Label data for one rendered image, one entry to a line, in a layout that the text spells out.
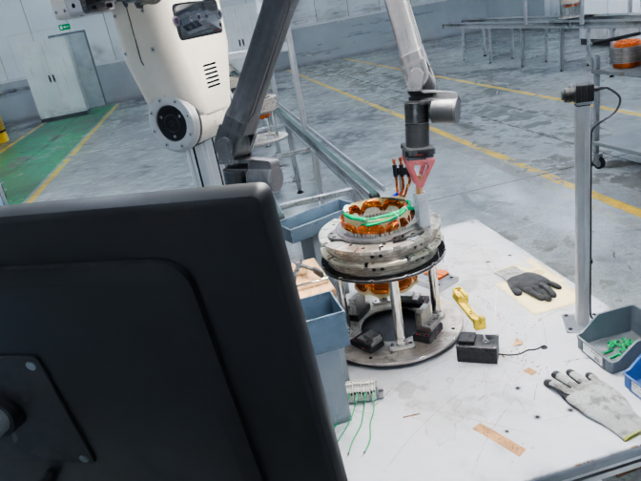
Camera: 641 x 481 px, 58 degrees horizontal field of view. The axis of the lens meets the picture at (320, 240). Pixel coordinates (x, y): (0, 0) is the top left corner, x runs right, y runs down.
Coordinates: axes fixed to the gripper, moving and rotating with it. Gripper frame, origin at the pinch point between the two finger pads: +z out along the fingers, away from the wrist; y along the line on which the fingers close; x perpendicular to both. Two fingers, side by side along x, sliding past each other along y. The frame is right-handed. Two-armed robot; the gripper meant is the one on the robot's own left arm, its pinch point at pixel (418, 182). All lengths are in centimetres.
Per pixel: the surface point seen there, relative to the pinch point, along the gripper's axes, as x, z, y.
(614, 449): -26, 43, -50
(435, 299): -5.1, 35.1, 5.5
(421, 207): -0.2, 6.2, -1.3
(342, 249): 20.1, 13.7, -5.5
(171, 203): 36, -28, -106
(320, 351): 28.0, 26.1, -31.4
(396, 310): 8.0, 30.5, -7.8
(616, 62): -219, 4, 312
